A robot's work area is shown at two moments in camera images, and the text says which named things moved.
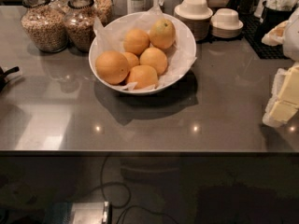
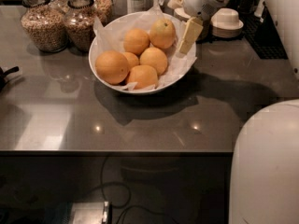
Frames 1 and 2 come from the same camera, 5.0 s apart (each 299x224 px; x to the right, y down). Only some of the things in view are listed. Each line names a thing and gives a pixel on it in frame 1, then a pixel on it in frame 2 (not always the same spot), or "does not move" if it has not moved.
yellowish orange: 163,34 does not move
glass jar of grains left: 43,23 does not move
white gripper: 291,37 → 199,2
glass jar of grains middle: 78,19 does not move
